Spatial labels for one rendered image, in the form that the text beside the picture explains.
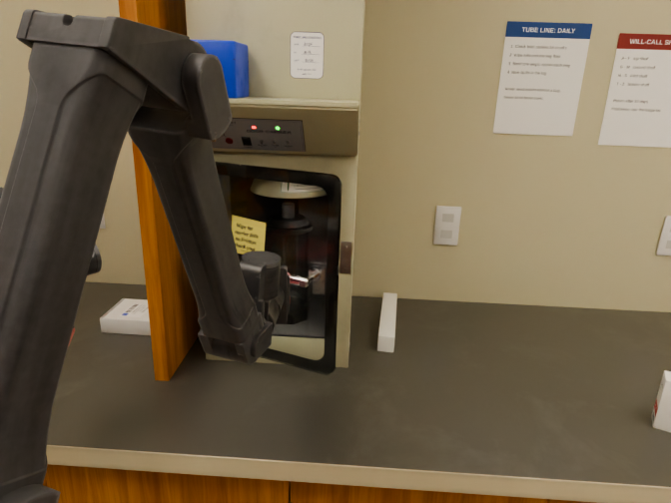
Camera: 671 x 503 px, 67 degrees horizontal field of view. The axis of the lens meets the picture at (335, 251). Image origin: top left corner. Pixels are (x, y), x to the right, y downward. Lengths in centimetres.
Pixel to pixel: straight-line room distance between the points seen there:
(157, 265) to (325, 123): 42
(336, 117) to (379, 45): 56
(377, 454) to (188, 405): 38
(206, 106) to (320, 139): 50
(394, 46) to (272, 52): 50
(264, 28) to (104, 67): 64
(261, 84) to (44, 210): 68
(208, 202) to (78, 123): 19
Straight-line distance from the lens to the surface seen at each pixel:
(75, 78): 39
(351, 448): 94
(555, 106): 149
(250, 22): 100
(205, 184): 52
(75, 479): 111
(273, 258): 74
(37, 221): 38
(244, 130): 93
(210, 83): 45
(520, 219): 152
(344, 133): 91
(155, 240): 101
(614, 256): 165
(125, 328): 134
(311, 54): 98
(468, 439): 100
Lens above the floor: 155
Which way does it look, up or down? 19 degrees down
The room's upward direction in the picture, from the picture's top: 2 degrees clockwise
